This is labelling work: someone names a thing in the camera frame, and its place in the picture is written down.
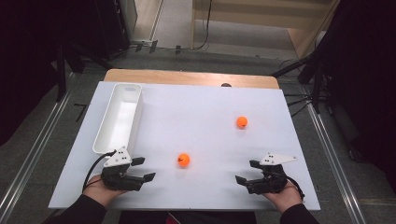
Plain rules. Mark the white plastic bin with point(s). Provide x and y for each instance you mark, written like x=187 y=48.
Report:
x=120 y=124

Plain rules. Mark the wooden table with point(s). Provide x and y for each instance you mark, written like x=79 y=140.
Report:
x=186 y=77

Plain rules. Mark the person's right hand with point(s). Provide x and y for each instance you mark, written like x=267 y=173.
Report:
x=285 y=199

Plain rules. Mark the black stand legs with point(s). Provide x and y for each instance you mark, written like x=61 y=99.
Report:
x=316 y=81

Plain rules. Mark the person's left hand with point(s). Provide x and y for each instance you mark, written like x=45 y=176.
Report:
x=99 y=191

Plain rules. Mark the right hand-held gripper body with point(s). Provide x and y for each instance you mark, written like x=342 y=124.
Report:
x=271 y=180

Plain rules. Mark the metal floor rail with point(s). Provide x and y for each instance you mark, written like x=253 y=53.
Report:
x=34 y=149
x=336 y=161

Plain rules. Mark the black cabinet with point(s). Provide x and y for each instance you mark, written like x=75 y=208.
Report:
x=110 y=28

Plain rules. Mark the light wooden furniture frame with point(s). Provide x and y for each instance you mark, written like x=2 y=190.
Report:
x=249 y=14

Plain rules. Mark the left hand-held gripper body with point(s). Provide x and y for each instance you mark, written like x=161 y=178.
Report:
x=120 y=180

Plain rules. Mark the orange ball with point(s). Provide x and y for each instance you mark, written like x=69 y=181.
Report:
x=183 y=160
x=242 y=121

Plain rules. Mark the black stand post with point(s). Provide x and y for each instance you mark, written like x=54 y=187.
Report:
x=61 y=74

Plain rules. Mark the white board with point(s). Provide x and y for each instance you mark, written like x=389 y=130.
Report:
x=202 y=140

